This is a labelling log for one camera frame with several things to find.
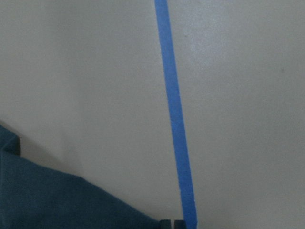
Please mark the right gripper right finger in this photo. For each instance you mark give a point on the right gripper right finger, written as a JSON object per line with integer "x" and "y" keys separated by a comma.
{"x": 179, "y": 224}

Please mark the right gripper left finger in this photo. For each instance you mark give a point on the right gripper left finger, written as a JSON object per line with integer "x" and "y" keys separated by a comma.
{"x": 165, "y": 224}

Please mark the black printed t-shirt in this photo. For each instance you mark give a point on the black printed t-shirt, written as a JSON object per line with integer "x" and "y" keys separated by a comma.
{"x": 36, "y": 197}

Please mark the brown paper table cover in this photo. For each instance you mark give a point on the brown paper table cover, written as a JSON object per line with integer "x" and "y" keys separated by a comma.
{"x": 81, "y": 83}

